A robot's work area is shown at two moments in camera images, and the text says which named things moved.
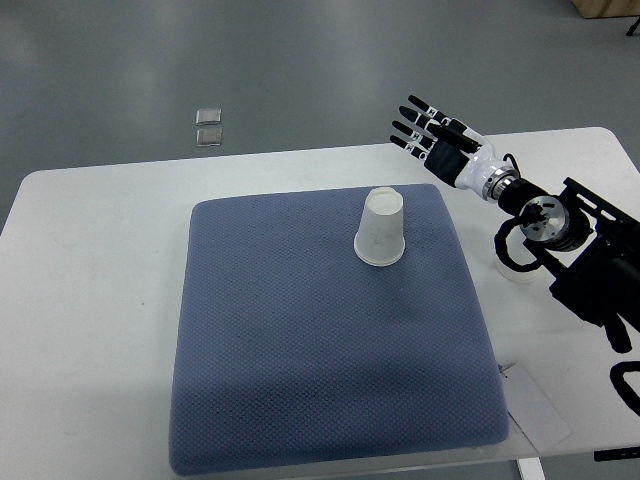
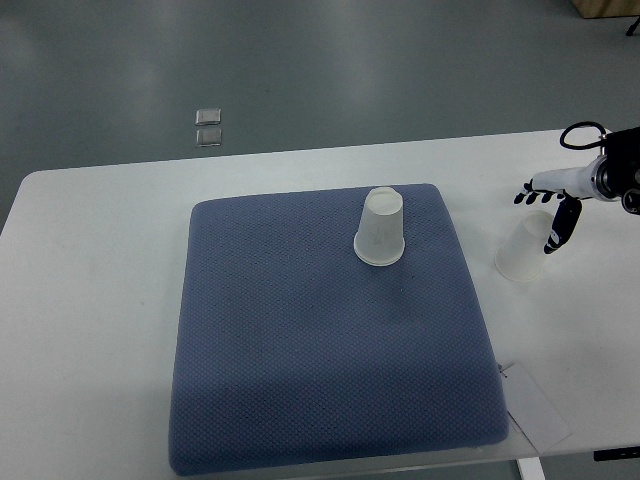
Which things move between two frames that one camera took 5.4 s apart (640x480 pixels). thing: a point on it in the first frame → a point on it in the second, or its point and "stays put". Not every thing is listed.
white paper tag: x=532 y=410 stays put
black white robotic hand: x=453 y=152 → x=572 y=185
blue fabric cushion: x=291 y=352 stays put
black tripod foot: x=633 y=27 stays put
